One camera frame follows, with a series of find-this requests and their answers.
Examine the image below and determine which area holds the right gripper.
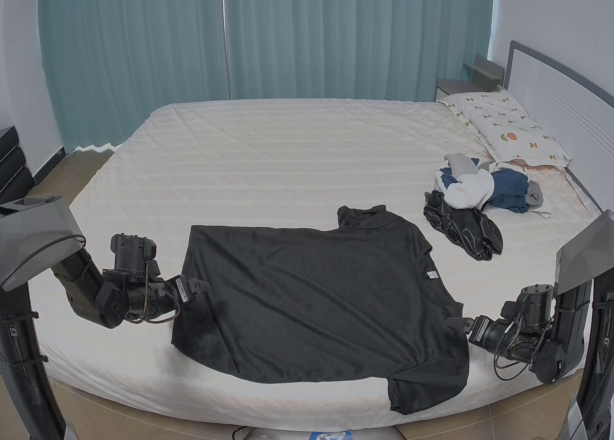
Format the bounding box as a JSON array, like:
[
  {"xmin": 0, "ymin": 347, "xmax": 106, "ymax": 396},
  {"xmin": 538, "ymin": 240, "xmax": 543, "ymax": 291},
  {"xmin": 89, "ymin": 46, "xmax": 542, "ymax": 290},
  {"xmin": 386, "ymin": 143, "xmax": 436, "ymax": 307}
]
[{"xmin": 468, "ymin": 316, "xmax": 504, "ymax": 353}]

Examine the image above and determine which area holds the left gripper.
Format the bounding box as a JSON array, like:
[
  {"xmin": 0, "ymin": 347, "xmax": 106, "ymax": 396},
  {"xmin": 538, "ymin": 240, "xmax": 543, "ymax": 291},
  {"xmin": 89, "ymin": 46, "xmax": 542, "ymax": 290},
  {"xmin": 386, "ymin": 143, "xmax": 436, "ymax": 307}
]
[{"xmin": 141, "ymin": 275, "xmax": 196, "ymax": 323}]

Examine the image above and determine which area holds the black T-shirt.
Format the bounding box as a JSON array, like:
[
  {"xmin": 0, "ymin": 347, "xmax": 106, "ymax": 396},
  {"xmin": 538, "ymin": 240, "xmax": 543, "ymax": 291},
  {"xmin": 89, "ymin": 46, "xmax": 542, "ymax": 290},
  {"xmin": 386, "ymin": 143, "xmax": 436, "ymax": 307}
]
[{"xmin": 170, "ymin": 204, "xmax": 471, "ymax": 415}]

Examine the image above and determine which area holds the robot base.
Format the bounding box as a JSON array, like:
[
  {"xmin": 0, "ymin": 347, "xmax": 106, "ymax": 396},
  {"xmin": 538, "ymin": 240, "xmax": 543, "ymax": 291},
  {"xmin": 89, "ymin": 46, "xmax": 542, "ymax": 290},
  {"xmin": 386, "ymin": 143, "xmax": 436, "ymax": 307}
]
[{"xmin": 249, "ymin": 428, "xmax": 394, "ymax": 440}]

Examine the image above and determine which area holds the pile of clothes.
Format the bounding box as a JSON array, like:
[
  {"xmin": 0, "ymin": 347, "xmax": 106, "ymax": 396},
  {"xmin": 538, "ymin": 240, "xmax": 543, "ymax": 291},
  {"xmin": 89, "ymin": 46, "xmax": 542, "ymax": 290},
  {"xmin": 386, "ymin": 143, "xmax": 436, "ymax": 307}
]
[{"xmin": 434, "ymin": 153, "xmax": 552, "ymax": 220}]

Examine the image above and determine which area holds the bed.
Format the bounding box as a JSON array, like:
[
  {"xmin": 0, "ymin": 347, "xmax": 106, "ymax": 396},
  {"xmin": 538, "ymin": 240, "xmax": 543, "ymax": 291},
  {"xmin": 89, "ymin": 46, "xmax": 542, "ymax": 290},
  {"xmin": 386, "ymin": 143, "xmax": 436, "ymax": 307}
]
[{"xmin": 26, "ymin": 40, "xmax": 614, "ymax": 429}]

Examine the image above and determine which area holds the black shiny garment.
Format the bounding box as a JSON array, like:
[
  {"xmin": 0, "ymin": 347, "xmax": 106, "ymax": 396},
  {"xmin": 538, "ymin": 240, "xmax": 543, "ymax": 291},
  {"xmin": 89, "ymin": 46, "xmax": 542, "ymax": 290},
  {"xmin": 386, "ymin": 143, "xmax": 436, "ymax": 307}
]
[{"xmin": 423, "ymin": 189, "xmax": 503, "ymax": 261}]

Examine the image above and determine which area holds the black chest of drawers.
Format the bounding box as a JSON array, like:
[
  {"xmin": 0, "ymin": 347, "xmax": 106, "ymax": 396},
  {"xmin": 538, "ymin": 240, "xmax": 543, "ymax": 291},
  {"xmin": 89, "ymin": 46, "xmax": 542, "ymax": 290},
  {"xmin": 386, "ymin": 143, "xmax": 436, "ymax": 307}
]
[{"xmin": 0, "ymin": 125, "xmax": 35, "ymax": 204}]

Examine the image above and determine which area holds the white printed pillow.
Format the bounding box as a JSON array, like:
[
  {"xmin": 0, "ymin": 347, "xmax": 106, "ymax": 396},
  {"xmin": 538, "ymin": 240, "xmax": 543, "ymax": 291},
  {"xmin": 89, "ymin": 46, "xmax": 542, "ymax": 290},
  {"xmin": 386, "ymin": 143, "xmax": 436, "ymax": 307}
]
[{"xmin": 439, "ymin": 88, "xmax": 572, "ymax": 168}]

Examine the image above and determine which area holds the grey bedside table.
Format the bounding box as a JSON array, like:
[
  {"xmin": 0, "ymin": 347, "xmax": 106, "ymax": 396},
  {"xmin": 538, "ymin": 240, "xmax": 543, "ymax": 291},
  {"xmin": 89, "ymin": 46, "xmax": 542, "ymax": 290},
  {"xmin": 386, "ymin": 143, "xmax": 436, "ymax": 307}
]
[{"xmin": 436, "ymin": 55, "xmax": 505, "ymax": 102}]

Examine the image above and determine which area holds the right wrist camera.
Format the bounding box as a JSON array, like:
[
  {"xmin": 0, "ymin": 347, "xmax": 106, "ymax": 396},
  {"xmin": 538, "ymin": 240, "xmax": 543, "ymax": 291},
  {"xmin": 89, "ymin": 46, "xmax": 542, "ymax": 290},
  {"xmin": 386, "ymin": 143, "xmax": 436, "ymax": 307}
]
[{"xmin": 500, "ymin": 300, "xmax": 521, "ymax": 328}]

